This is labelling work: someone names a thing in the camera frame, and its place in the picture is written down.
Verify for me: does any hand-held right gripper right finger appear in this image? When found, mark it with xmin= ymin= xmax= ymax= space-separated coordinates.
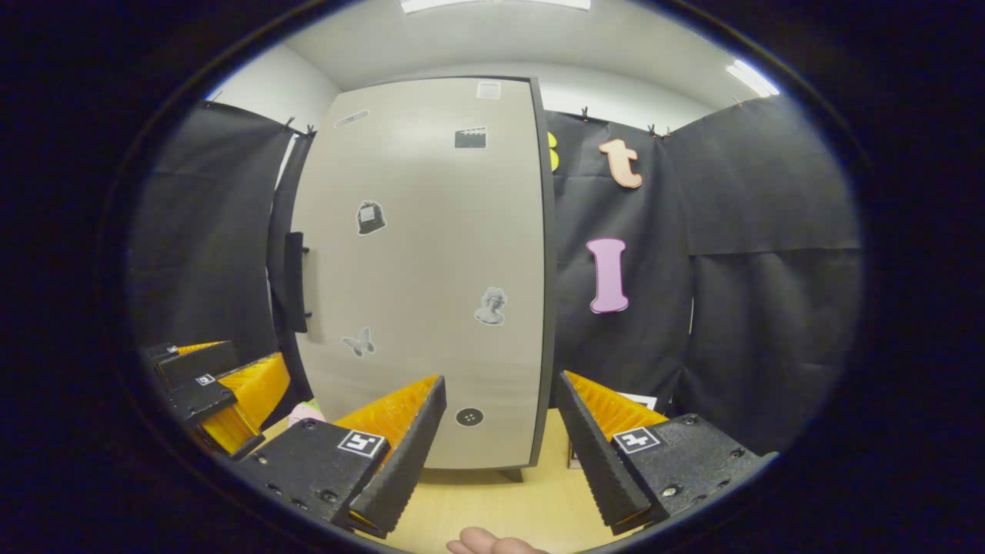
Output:
xmin=554 ymin=370 xmax=780 ymax=538

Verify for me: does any black door handle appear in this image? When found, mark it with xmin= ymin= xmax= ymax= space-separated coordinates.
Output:
xmin=283 ymin=231 xmax=311 ymax=335

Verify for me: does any rectangular ceiling light panel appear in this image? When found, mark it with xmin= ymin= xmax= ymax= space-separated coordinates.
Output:
xmin=400 ymin=0 xmax=592 ymax=15

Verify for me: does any black backdrop cloth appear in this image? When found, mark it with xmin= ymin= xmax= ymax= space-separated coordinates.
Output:
xmin=127 ymin=96 xmax=863 ymax=455

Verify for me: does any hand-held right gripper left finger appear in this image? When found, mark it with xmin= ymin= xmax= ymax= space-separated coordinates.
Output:
xmin=229 ymin=374 xmax=449 ymax=540

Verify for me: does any beige cabinet door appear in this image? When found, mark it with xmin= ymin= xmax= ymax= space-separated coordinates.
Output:
xmin=291 ymin=75 xmax=549 ymax=472

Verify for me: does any narrow ceiling light strip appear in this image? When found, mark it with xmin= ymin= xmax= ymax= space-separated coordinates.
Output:
xmin=725 ymin=59 xmax=781 ymax=98

